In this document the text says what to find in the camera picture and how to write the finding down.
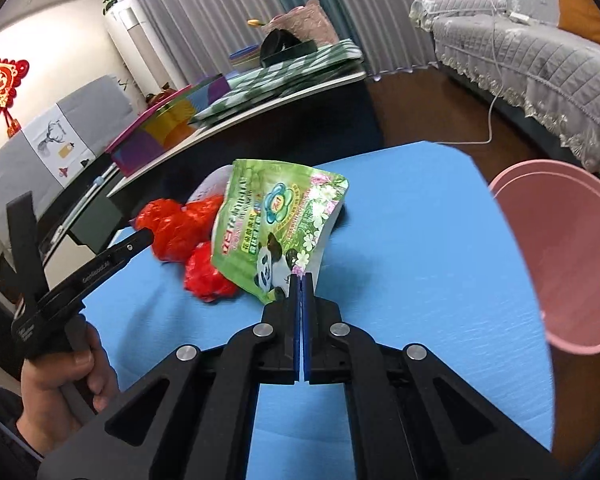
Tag pink plastic bin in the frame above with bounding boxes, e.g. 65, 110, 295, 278
488, 159, 600, 356

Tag white cable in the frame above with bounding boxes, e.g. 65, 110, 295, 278
457, 0, 518, 146

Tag white top coffee table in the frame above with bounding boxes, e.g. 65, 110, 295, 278
107, 67, 387, 211

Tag grey covered television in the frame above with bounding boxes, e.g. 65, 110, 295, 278
0, 74, 134, 241

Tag white standing air conditioner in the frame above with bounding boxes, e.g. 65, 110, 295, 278
104, 0, 182, 107

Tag grey curtain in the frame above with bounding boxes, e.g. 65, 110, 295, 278
115, 0, 481, 92

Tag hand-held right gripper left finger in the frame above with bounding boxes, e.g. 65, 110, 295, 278
37, 276, 301, 480

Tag grey covered sofa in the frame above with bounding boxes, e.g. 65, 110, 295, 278
409, 0, 600, 187

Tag colourful gift box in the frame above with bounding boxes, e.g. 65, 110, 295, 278
105, 74, 231, 177

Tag person's left forearm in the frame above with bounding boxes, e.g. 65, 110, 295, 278
0, 386, 48, 466

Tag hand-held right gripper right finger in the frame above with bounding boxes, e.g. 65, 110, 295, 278
302, 275, 566, 480

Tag green checkered cloth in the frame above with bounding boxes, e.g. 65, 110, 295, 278
187, 39, 366, 131

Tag pink lace bag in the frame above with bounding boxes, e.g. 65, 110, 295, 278
265, 0, 341, 47

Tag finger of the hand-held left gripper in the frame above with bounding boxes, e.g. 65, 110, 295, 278
55, 229, 154, 306

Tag white bubble wrap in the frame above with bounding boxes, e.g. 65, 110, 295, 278
187, 165, 237, 207

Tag stack of coloured bowls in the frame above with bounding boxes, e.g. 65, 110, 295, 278
229, 44, 262, 67

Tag red knot wall decoration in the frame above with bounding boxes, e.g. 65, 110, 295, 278
0, 54, 31, 139

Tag blue mat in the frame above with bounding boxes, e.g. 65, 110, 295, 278
82, 141, 554, 480

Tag person's left hand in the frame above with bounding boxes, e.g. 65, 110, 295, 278
19, 322, 119, 443

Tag green snack bag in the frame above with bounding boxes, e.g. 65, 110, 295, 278
211, 159, 351, 306

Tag black tray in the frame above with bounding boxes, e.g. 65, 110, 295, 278
260, 40, 321, 69

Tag red plastic bag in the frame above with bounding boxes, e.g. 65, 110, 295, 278
134, 195, 241, 304

